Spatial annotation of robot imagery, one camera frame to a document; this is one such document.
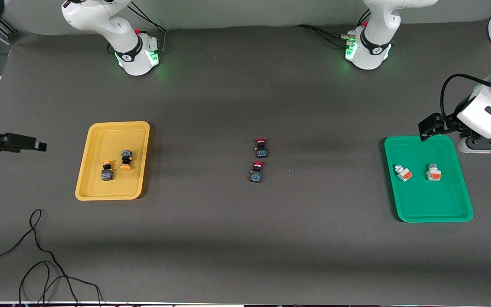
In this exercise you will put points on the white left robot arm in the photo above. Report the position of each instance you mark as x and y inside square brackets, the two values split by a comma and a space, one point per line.
[373, 51]

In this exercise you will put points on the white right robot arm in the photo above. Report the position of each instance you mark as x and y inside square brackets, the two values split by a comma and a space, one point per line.
[100, 17]

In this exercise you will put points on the white orange push button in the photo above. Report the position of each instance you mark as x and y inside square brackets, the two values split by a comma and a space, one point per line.
[403, 173]
[433, 172]

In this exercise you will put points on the red mushroom push button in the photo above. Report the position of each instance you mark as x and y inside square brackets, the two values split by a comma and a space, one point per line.
[257, 172]
[261, 148]

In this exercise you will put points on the green plastic tray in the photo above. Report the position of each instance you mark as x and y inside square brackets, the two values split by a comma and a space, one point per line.
[426, 200]

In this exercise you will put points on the yellow plastic tray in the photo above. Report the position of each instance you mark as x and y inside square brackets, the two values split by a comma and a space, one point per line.
[113, 187]

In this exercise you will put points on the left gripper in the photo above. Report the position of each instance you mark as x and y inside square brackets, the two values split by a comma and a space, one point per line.
[451, 120]

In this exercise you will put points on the yellow mushroom push button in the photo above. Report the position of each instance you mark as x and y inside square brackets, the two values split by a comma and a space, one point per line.
[126, 160]
[107, 170]

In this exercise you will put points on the grey metal frame rail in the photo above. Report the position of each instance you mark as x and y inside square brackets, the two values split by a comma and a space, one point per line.
[4, 30]

